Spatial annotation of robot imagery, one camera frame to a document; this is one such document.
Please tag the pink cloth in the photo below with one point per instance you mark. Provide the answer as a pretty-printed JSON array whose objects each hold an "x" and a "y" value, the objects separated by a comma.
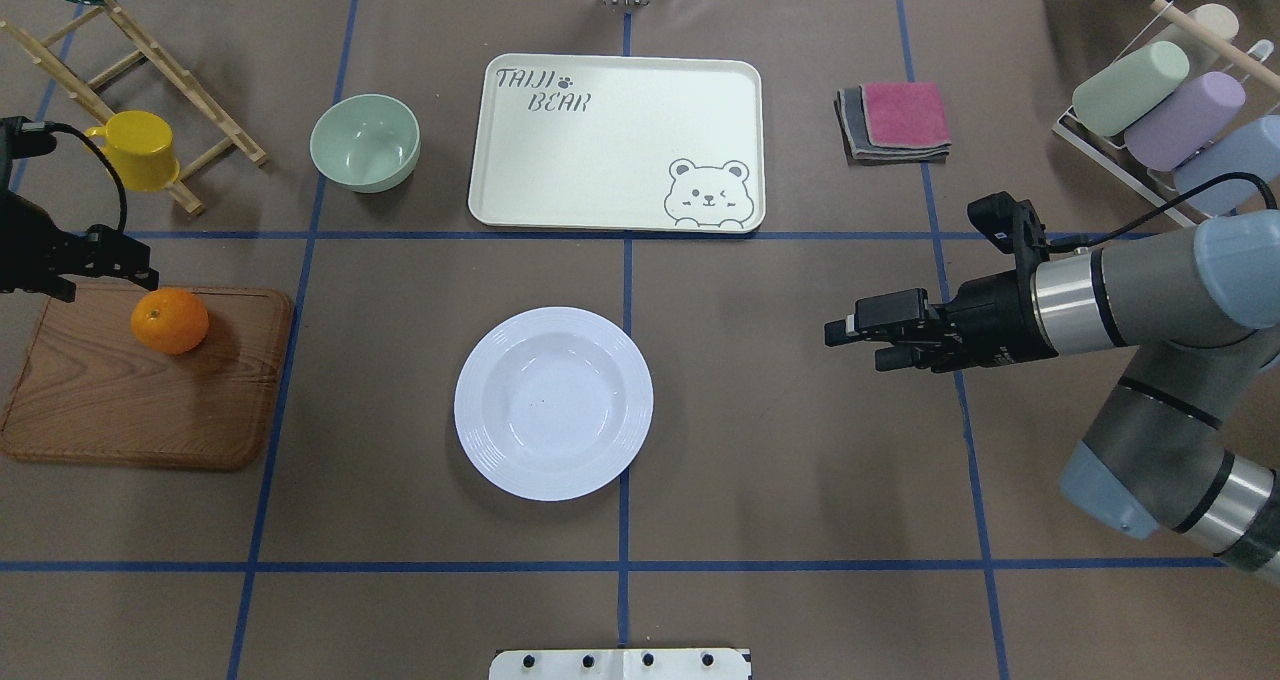
[{"x": 905, "y": 115}]

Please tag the wooden cutting board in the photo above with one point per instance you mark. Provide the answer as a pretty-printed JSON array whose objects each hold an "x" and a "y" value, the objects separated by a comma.
[{"x": 89, "y": 392}]

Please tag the cream bear tray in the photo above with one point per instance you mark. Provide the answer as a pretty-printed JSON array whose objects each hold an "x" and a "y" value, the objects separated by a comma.
[{"x": 648, "y": 144}]

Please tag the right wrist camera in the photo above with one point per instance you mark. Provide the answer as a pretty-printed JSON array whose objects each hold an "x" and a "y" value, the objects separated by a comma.
[{"x": 1012, "y": 226}]

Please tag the blue tumbler cup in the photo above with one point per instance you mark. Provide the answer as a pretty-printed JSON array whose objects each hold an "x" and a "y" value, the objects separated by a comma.
[{"x": 1253, "y": 149}]

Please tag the green ceramic bowl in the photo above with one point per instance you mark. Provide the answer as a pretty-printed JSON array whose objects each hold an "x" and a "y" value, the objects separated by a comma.
[{"x": 366, "y": 143}]

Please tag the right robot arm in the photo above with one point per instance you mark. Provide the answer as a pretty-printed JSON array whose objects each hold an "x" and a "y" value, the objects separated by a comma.
[{"x": 1199, "y": 309}]

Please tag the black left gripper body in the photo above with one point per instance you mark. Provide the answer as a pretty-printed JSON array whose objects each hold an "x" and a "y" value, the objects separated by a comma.
[{"x": 28, "y": 243}]

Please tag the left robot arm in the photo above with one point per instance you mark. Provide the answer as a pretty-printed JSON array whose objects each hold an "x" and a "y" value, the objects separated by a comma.
[{"x": 37, "y": 256}]

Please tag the grey cloth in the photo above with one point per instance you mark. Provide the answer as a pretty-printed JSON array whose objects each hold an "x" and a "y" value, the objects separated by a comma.
[{"x": 850, "y": 113}]

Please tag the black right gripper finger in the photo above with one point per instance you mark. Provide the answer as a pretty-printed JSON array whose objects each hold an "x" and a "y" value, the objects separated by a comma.
[
  {"x": 900, "y": 355},
  {"x": 895, "y": 318}
]

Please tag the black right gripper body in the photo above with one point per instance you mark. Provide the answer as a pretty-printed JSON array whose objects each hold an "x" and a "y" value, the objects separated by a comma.
[{"x": 992, "y": 311}]

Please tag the white wire cup rack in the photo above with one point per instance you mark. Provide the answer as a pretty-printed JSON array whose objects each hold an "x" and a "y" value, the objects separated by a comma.
[{"x": 1252, "y": 59}]

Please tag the purple tumbler cup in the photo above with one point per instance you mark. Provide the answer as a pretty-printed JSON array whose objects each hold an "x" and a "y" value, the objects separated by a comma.
[{"x": 1189, "y": 118}]

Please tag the yellow mug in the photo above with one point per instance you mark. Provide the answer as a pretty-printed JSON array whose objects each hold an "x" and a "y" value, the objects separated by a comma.
[{"x": 140, "y": 147}]

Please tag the green tumbler cup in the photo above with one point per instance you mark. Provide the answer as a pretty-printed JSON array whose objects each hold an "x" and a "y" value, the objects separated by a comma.
[{"x": 1118, "y": 96}]

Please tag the white round plate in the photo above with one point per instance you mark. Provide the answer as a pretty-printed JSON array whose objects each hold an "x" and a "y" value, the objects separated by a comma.
[{"x": 553, "y": 404}]

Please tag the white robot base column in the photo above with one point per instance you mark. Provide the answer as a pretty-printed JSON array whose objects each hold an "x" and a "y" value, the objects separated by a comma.
[{"x": 623, "y": 663}]

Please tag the beige tumbler cup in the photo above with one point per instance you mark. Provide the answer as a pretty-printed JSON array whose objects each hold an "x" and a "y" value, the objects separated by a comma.
[{"x": 1217, "y": 19}]

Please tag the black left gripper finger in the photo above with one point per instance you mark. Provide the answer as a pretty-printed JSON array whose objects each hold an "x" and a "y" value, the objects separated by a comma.
[
  {"x": 141, "y": 275},
  {"x": 110, "y": 247}
]

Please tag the orange fruit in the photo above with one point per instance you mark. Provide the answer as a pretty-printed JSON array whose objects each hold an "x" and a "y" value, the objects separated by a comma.
[{"x": 171, "y": 320}]

